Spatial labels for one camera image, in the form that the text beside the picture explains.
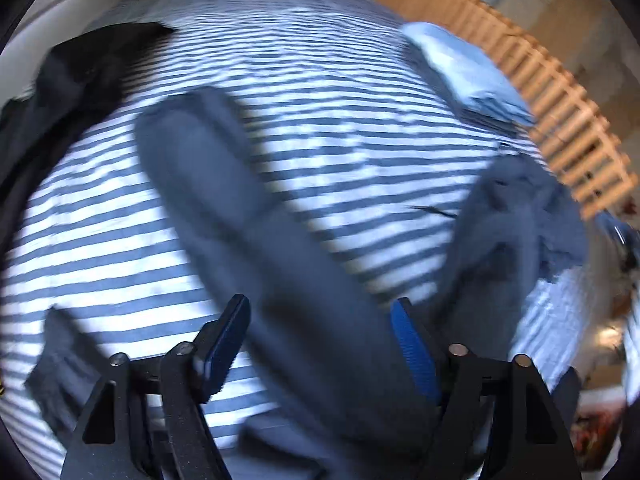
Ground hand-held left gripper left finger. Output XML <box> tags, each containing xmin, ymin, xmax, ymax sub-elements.
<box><xmin>60</xmin><ymin>294</ymin><xmax>251</xmax><ymax>480</ymax></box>

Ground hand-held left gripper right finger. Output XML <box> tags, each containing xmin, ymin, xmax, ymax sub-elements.
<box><xmin>390</xmin><ymin>297</ymin><xmax>583</xmax><ymax>480</ymax></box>

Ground dark blue pants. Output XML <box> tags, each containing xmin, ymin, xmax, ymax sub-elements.
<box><xmin>135</xmin><ymin>85</ymin><xmax>588</xmax><ymax>480</ymax></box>

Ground dark grey cloth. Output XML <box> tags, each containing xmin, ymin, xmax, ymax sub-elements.
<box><xmin>25</xmin><ymin>305</ymin><xmax>113</xmax><ymax>436</ymax></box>

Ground blue white striped bed sheet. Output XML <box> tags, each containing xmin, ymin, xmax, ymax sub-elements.
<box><xmin>0</xmin><ymin>0</ymin><xmax>596</xmax><ymax>480</ymax></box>

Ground light blue folded cloth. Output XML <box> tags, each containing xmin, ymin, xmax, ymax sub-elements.
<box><xmin>402</xmin><ymin>22</ymin><xmax>536</xmax><ymax>128</ymax></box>

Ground black garment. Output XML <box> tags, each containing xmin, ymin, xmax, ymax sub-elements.
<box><xmin>0</xmin><ymin>22</ymin><xmax>176</xmax><ymax>241</ymax></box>

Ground beige wooden cabinet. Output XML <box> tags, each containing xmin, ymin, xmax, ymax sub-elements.
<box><xmin>525</xmin><ymin>0</ymin><xmax>636</xmax><ymax>111</ymax></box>

